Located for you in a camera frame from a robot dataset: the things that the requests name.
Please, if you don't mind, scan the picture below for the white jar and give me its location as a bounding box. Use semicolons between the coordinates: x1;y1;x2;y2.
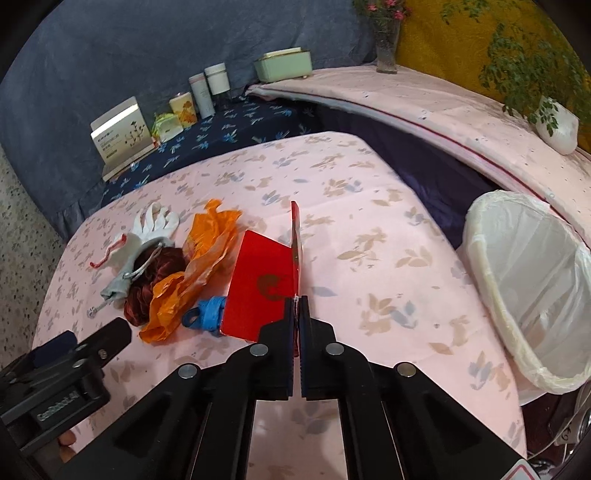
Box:
204;63;232;97

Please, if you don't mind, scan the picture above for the pink floral tablecloth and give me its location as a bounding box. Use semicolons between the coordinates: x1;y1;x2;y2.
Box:
32;131;529;480

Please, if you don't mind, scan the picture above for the white trash bin with liner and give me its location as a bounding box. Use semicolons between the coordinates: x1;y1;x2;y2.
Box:
463;190;591;407

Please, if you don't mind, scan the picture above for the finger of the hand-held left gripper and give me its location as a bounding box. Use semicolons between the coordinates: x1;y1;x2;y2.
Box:
76;318;133;369
29;330;78;371

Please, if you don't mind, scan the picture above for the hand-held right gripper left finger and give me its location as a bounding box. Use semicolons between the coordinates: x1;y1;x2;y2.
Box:
55;298;297;480

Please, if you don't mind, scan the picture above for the red cardboard box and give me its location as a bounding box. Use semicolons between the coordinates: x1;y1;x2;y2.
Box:
219;200;303;342

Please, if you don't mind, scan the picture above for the blue plastic piece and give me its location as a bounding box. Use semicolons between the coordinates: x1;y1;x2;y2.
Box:
181;295;227;335

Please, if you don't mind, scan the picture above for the blue backdrop cloth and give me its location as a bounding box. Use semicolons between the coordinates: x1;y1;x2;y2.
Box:
0;0;379;241

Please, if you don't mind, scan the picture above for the dark purple cloth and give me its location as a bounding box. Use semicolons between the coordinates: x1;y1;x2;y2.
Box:
318;104;504;250

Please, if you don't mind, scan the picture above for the glass vase with pink flowers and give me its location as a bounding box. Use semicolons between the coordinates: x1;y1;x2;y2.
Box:
353;0;411;75

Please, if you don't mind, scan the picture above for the yellow backdrop cloth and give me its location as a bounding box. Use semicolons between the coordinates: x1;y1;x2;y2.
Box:
397;0;591;153

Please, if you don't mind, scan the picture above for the green tissue box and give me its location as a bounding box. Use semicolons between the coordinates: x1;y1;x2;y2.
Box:
253;47;314;84

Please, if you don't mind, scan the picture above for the green packet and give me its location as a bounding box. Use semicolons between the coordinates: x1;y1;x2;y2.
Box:
151;112;183;143

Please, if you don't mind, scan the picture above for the white knit glove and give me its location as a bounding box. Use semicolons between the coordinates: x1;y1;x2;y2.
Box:
90;200;181;278

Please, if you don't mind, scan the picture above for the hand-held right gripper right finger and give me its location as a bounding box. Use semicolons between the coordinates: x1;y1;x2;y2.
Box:
299;295;529;480

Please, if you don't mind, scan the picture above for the white box with floral print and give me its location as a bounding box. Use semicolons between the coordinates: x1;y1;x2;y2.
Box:
90;96;160;182

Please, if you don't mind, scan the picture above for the pink dotted shelf cloth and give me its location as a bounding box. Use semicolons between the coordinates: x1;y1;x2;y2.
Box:
247;65;591;241

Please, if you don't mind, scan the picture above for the reddish brown hair piece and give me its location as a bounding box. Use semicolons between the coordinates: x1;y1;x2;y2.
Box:
124;246;188;328

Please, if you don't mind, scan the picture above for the orange plastic bag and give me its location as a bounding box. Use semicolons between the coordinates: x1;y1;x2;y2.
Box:
139;198;243;344

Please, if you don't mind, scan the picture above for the white slim bottle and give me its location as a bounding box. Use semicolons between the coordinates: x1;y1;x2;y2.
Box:
188;73;215;118

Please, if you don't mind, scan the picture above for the navy floral cloth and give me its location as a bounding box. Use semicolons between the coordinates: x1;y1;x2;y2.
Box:
99;95;324;208

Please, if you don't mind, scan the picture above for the small yellow box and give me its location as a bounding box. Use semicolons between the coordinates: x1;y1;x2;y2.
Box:
168;91;198;129

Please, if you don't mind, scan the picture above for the green plant in white pot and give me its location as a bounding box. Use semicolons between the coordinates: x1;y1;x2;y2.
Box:
438;0;591;155

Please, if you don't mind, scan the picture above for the person's left hand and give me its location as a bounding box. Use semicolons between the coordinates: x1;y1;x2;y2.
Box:
58;431;78;463

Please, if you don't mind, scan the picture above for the grey hair clip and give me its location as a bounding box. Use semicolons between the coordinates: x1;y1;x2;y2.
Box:
87;247;164;319

